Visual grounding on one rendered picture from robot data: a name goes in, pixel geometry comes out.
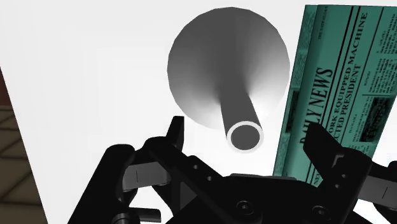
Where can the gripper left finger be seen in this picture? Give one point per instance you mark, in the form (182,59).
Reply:
(161,173)

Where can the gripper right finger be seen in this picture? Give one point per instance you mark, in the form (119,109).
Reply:
(344,167)

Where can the green folded newspaper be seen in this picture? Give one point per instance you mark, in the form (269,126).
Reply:
(338,86)

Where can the white narrow-necked vase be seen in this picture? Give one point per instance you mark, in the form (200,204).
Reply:
(228,74)

